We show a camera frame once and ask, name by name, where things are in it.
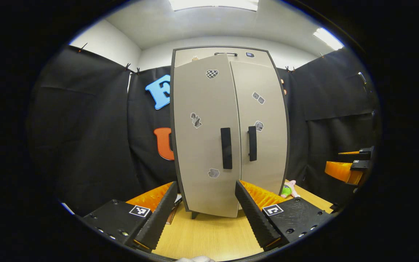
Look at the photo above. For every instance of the grey cabinet door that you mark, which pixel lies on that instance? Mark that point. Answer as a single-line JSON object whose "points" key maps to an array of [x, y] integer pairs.
{"points": [[267, 153], [202, 153]]}

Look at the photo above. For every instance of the pink and green plush toy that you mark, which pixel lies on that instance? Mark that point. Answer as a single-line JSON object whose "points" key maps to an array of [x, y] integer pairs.
{"points": [[289, 189]]}

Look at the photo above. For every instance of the grey cabinet drawer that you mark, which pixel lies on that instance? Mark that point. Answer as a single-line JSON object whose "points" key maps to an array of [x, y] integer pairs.
{"points": [[206, 58]]}

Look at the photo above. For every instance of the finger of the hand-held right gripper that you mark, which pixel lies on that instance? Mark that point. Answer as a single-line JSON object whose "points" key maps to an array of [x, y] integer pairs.
{"points": [[366, 153], [340, 171]]}

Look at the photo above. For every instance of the black backdrop cloth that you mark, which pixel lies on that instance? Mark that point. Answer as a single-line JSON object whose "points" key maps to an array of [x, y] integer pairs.
{"points": [[86, 145]]}

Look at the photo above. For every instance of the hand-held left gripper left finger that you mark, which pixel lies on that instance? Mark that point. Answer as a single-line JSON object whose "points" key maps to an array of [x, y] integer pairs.
{"points": [[158, 218]]}

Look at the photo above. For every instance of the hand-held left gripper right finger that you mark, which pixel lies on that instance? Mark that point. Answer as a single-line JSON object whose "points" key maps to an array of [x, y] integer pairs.
{"points": [[255, 218]]}

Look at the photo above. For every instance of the large ceiling light panel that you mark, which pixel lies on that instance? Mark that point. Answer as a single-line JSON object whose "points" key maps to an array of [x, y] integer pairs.
{"points": [[213, 4]]}

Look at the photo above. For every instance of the grey shoe cabinet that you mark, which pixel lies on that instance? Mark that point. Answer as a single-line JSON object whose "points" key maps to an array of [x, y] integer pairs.
{"points": [[194, 214]]}

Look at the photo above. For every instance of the stack of books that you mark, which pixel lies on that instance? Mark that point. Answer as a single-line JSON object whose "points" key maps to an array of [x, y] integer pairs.
{"points": [[175, 209]]}

